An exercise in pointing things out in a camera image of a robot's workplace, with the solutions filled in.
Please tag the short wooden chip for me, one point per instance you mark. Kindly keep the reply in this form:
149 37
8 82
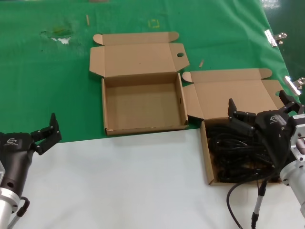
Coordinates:
201 63

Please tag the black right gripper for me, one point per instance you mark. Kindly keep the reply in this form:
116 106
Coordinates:
274 133

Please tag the green table cloth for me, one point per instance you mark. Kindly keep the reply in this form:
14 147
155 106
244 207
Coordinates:
47 83

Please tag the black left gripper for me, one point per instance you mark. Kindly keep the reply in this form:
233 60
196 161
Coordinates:
14 157

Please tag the small wooden stick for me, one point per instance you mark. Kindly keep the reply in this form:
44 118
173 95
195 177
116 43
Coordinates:
87 20

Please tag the open brown cardboard box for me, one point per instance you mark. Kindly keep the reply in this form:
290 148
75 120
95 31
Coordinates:
228 95
143 105

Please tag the silver binder clip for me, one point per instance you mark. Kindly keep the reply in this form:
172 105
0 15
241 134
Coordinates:
291 84
270 38

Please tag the brown strip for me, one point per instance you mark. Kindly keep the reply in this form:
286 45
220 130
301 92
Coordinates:
98 1

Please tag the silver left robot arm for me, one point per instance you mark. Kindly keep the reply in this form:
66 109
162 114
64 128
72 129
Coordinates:
7 205

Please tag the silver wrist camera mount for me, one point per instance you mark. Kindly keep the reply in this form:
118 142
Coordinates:
297 133
1 171

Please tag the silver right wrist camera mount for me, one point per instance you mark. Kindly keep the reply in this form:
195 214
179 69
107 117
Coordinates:
297 133

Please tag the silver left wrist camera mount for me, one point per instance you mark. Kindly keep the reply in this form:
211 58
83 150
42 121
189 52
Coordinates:
1 171

